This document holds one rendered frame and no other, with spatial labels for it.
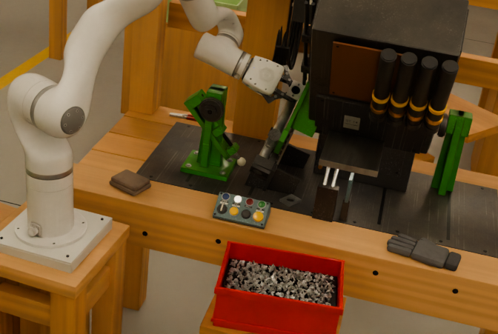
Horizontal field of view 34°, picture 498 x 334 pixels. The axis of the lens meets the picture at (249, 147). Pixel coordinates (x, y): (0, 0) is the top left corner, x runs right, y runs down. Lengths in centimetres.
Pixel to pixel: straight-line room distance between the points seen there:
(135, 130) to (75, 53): 81
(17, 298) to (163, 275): 141
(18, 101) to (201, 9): 56
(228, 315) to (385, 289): 49
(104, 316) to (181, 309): 98
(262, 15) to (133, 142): 59
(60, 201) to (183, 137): 70
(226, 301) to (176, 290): 148
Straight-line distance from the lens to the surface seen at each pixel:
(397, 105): 207
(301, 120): 235
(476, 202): 264
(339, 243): 227
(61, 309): 216
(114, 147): 266
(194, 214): 230
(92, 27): 203
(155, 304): 341
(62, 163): 208
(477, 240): 244
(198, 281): 355
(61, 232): 219
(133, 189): 235
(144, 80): 285
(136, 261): 322
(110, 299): 240
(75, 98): 198
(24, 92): 205
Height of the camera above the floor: 212
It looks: 27 degrees down
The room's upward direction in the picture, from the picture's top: 7 degrees clockwise
